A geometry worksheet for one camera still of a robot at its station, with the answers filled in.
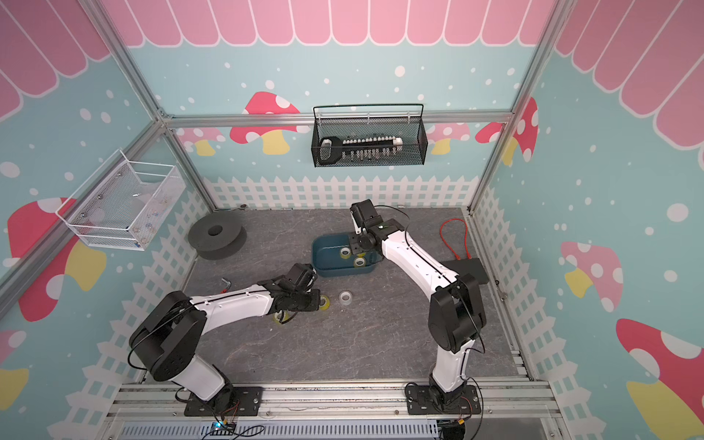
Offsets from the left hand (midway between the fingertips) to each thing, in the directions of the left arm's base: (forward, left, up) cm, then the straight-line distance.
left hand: (318, 305), depth 91 cm
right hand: (+16, -13, +15) cm, 26 cm away
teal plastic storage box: (+20, -1, -4) cm, 21 cm away
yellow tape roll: (+22, -7, -1) cm, 23 cm away
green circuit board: (-34, +22, -4) cm, 41 cm away
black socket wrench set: (+39, -4, +33) cm, 52 cm away
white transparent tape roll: (+5, -9, -1) cm, 10 cm away
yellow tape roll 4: (-4, +13, -2) cm, 14 cm away
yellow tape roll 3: (0, -3, +1) cm, 3 cm away
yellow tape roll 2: (+19, -14, -1) cm, 23 cm away
